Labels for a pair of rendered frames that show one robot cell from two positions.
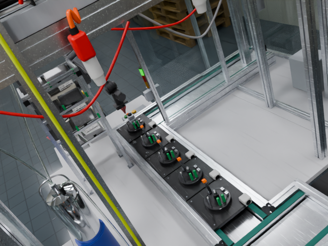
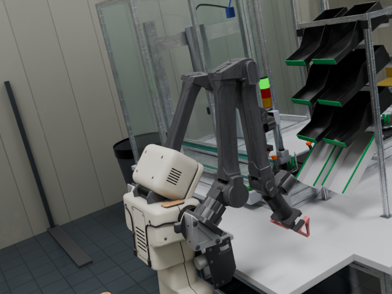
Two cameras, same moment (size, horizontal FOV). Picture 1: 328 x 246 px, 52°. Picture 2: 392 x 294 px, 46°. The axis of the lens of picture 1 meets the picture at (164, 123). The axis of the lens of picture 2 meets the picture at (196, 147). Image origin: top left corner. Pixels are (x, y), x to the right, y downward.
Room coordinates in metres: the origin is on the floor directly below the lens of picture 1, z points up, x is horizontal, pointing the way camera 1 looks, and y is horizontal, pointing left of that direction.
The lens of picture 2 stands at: (2.94, 2.18, 1.77)
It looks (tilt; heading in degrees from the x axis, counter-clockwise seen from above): 15 degrees down; 258
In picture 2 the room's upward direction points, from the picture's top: 12 degrees counter-clockwise
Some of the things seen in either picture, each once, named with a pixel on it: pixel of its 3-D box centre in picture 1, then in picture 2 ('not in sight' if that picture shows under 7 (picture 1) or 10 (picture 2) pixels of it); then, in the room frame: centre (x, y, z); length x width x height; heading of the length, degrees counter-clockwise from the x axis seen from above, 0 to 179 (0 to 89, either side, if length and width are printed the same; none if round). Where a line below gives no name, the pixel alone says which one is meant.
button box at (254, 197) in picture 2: (135, 114); (241, 192); (2.33, 0.18, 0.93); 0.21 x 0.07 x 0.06; 107
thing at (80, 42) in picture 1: (84, 43); not in sight; (0.98, 0.12, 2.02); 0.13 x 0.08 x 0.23; 17
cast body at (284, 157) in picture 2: (131, 118); (283, 154); (2.09, 0.20, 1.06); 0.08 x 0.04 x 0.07; 15
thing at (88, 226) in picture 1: (70, 206); not in sight; (1.16, 0.54, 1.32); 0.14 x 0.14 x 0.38
